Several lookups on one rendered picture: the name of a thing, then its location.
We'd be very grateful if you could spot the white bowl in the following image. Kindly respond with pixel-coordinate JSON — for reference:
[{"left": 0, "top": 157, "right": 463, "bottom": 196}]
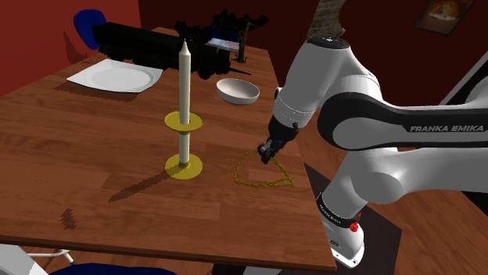
[{"left": 216, "top": 77, "right": 261, "bottom": 106}]

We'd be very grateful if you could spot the white candle in yellow holder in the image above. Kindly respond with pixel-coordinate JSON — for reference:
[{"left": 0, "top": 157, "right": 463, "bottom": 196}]
[{"left": 163, "top": 38, "right": 204, "bottom": 181}]

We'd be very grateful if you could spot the pale flat tablet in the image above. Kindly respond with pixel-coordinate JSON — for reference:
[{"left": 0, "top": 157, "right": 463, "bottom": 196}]
[{"left": 206, "top": 37, "right": 241, "bottom": 52}]

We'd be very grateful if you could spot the black leafy plant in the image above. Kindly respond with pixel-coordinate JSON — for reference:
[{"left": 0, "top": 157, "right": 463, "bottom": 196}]
[{"left": 174, "top": 9, "right": 270, "bottom": 64}]

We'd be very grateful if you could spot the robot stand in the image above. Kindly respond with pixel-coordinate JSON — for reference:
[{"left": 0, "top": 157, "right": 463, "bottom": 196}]
[{"left": 303, "top": 162, "right": 404, "bottom": 275}]

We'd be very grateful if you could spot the long black block-shaped object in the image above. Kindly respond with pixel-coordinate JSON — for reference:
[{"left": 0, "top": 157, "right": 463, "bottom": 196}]
[{"left": 91, "top": 21, "right": 235, "bottom": 80}]

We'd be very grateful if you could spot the white square plate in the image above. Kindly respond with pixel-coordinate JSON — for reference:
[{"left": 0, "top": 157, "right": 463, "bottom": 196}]
[{"left": 66, "top": 58, "right": 165, "bottom": 95}]

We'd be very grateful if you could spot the wooden table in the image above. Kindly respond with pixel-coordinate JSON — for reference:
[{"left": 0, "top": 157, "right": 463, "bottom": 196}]
[{"left": 0, "top": 26, "right": 339, "bottom": 275}]

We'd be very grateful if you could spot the blue chair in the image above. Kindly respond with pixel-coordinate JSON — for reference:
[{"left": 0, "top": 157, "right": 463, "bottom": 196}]
[
  {"left": 73, "top": 9, "right": 108, "bottom": 51},
  {"left": 0, "top": 243, "right": 178, "bottom": 275}
]

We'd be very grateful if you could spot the gold chain necklace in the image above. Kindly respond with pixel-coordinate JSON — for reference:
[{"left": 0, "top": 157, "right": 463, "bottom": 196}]
[{"left": 233, "top": 149, "right": 296, "bottom": 189}]

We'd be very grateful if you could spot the framed wall picture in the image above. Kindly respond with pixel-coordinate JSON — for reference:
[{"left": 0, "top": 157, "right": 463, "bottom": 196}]
[{"left": 413, "top": 0, "right": 478, "bottom": 37}]

